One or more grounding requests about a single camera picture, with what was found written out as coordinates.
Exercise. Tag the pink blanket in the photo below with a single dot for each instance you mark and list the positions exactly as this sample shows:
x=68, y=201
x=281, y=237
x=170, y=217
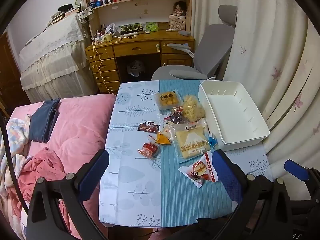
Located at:
x=75, y=130

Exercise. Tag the white floral cloth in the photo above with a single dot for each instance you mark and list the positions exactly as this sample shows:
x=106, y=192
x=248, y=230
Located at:
x=15, y=132

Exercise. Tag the covered piano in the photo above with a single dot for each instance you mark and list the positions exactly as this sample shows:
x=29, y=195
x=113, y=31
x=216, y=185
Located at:
x=55, y=62

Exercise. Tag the white floral curtain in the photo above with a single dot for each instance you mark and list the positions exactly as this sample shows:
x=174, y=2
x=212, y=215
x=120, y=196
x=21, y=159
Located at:
x=270, y=42

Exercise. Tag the brown wooden door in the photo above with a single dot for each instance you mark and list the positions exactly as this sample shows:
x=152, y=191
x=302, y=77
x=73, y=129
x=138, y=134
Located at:
x=7, y=75

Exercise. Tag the red white snack packet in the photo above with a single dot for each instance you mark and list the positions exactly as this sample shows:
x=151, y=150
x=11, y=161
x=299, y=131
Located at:
x=197, y=170

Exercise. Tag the printed cardboard box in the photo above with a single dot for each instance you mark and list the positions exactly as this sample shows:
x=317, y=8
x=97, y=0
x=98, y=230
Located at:
x=177, y=23

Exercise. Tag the grey office chair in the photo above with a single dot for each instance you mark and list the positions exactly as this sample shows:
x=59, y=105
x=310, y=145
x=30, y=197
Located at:
x=215, y=45

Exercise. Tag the clear yellow pastry box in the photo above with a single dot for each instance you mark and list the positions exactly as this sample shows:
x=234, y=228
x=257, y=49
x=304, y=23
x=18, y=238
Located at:
x=167, y=100

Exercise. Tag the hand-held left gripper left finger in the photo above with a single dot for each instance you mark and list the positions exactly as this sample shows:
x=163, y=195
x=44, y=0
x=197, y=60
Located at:
x=91, y=177

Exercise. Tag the beige cracker packet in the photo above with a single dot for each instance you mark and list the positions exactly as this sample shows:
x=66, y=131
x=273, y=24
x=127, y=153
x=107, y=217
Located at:
x=165, y=129

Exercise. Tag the grey pouch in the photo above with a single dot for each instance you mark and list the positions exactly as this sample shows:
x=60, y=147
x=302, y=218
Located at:
x=184, y=33

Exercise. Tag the green packet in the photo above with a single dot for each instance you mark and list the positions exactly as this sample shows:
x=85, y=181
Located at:
x=151, y=26

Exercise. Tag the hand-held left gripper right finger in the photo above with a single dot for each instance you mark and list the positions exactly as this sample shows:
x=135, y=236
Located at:
x=227, y=177

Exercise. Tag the brown snack packet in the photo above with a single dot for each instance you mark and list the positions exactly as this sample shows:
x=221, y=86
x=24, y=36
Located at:
x=148, y=127

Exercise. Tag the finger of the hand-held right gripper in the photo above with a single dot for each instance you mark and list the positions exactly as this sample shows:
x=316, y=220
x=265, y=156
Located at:
x=296, y=170

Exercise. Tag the dark plush toy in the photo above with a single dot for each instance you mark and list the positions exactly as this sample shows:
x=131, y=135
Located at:
x=136, y=67

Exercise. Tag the small orange snack packet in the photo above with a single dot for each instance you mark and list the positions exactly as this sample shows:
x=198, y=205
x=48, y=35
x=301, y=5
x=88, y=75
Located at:
x=162, y=139

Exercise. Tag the navy blue folded cloth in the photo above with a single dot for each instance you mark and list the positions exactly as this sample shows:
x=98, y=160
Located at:
x=42, y=120

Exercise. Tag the wooden bookshelf hutch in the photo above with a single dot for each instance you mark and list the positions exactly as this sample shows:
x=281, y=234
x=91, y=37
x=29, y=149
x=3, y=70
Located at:
x=140, y=12

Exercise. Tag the white plastic storage bin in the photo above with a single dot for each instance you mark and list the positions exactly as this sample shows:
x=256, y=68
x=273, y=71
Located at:
x=232, y=110

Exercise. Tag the red round snack packet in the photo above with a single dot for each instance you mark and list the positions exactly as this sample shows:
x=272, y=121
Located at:
x=149, y=150

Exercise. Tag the brown haired doll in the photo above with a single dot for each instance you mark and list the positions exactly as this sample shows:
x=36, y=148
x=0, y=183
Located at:
x=178, y=8

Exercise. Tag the toast bread packet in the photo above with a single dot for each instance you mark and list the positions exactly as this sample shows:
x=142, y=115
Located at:
x=192, y=142

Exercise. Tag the nut snack clear packet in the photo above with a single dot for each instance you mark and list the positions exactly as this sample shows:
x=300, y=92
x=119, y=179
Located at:
x=177, y=109

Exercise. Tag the floral fabric bag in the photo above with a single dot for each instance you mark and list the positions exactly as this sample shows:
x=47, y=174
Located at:
x=85, y=13

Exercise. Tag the pale rice cake packet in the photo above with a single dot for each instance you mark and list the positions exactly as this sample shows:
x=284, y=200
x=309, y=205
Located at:
x=192, y=108

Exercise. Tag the blue snack packet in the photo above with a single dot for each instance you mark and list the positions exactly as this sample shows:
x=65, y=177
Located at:
x=212, y=140

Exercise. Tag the white handheld wand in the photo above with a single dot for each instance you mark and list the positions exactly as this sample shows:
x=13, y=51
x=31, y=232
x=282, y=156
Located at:
x=135, y=33

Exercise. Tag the white plastic bag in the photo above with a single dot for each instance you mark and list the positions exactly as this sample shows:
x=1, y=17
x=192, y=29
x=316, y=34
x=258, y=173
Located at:
x=110, y=28

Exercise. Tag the small yellow cup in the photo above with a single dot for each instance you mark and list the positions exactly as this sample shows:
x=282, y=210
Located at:
x=108, y=37

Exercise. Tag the dark green printed box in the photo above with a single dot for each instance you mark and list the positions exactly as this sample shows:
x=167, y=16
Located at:
x=131, y=28

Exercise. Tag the wooden desk with drawers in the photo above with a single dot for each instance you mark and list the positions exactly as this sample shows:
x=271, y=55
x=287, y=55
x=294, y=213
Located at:
x=140, y=47

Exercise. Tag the pink fleece garment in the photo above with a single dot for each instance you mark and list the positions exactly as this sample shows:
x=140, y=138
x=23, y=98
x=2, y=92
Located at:
x=42, y=167

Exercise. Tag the dark snack clear packet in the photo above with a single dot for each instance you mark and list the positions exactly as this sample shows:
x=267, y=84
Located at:
x=176, y=118

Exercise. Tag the stack of books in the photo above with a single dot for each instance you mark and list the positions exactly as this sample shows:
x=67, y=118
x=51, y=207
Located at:
x=62, y=15

